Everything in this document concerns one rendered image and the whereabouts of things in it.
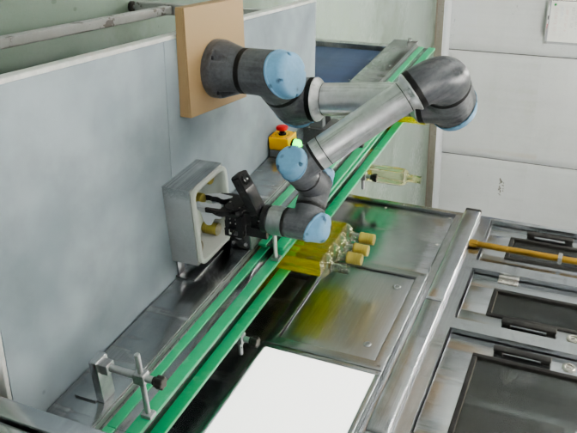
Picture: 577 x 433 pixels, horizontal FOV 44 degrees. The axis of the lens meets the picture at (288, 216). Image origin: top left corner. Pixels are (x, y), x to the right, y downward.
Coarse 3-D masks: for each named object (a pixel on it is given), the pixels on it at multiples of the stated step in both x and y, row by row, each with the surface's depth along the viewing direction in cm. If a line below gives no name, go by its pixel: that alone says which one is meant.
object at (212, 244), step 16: (208, 176) 181; (224, 176) 189; (192, 192) 175; (208, 192) 193; (224, 192) 191; (192, 208) 177; (224, 224) 196; (208, 240) 194; (224, 240) 195; (208, 256) 188
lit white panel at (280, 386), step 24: (264, 360) 188; (288, 360) 188; (312, 360) 187; (240, 384) 181; (264, 384) 180; (288, 384) 180; (312, 384) 180; (336, 384) 179; (360, 384) 179; (240, 408) 173; (264, 408) 173; (288, 408) 173; (312, 408) 172; (336, 408) 172; (216, 432) 167; (240, 432) 167; (264, 432) 166; (288, 432) 166; (312, 432) 166; (336, 432) 165
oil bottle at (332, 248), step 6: (300, 246) 209; (306, 246) 208; (312, 246) 208; (318, 246) 208; (324, 246) 208; (330, 246) 207; (336, 246) 208; (330, 252) 206; (336, 252) 206; (336, 258) 206
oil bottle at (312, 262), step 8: (296, 248) 207; (304, 248) 207; (288, 256) 205; (296, 256) 204; (304, 256) 203; (312, 256) 203; (320, 256) 203; (328, 256) 203; (280, 264) 207; (288, 264) 206; (296, 264) 205; (304, 264) 204; (312, 264) 202; (320, 264) 201; (328, 264) 201; (304, 272) 205; (312, 272) 204; (320, 272) 203; (328, 272) 202
